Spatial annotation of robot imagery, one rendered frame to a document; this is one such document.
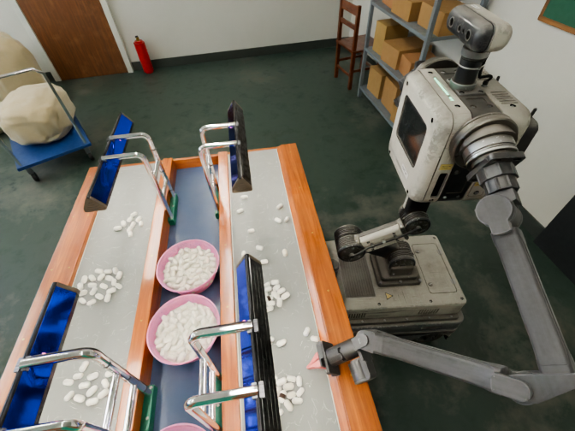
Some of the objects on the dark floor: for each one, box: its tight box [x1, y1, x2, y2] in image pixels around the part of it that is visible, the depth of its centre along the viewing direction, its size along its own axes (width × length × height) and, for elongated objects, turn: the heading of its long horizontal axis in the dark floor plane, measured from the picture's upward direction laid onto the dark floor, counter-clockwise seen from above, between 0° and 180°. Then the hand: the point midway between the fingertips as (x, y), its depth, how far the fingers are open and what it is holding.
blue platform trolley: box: [0, 68, 95, 181], centre depth 292 cm, size 62×97×94 cm, turn 38°
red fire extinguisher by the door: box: [133, 36, 154, 74], centre depth 433 cm, size 14×18×50 cm
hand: (309, 367), depth 106 cm, fingers closed
